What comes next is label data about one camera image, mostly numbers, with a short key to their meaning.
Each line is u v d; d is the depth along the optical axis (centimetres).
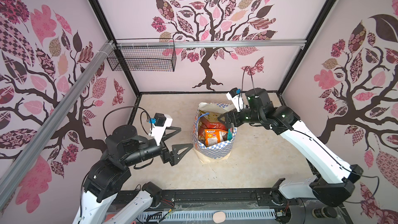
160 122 43
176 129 55
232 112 56
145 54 95
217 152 72
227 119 57
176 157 44
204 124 84
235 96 57
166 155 44
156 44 88
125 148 37
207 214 70
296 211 70
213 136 76
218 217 68
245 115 55
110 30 84
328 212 62
